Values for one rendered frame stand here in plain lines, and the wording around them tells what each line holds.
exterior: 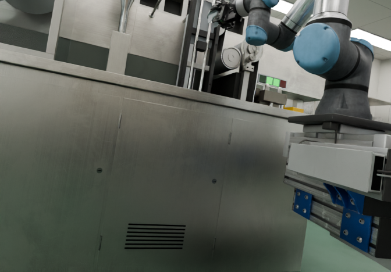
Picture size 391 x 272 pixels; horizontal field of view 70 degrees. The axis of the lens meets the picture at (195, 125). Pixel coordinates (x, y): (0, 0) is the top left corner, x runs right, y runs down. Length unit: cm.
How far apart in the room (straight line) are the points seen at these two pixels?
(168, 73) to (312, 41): 117
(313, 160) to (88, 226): 87
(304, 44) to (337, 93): 18
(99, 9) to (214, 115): 98
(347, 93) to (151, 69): 122
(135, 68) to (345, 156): 141
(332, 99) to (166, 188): 72
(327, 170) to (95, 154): 83
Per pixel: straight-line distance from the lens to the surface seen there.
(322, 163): 64
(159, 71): 180
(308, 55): 79
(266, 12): 104
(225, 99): 124
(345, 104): 86
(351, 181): 58
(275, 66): 217
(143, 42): 181
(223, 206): 132
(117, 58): 150
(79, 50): 178
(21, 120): 116
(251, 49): 166
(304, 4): 109
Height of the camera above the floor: 71
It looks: 2 degrees up
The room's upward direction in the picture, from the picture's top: 9 degrees clockwise
